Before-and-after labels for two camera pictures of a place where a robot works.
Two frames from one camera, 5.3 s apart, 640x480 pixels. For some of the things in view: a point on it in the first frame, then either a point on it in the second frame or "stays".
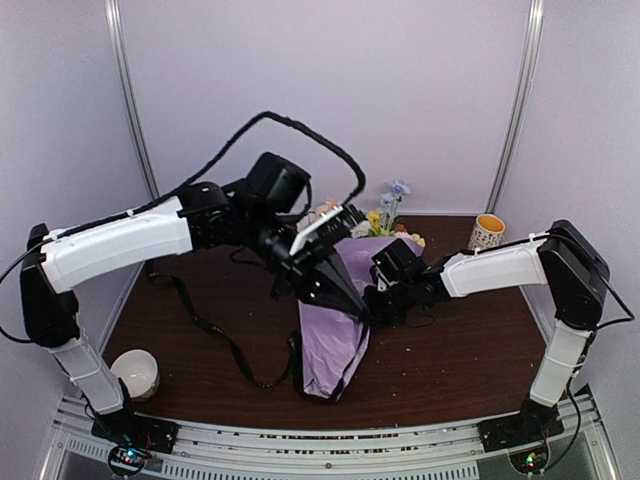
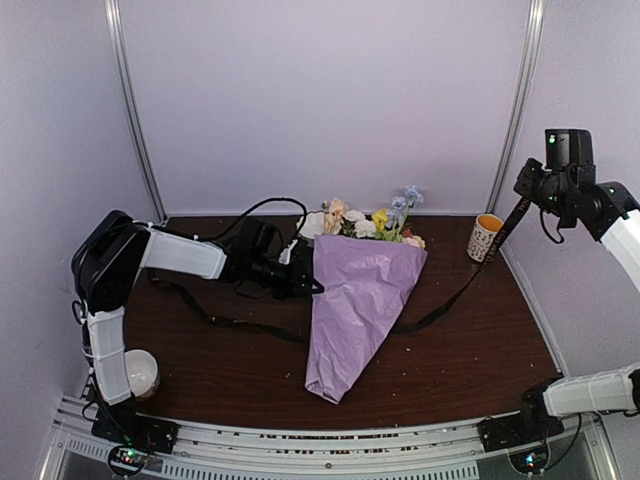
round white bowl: (139, 370) stays
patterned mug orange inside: (487, 232) stays
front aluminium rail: (435, 452) stays
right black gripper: (374, 312) -> (522, 184)
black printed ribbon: (291, 368) -> (210, 312)
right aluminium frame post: (535, 37) stays
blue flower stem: (390, 201) -> (401, 207)
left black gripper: (324, 281) -> (294, 285)
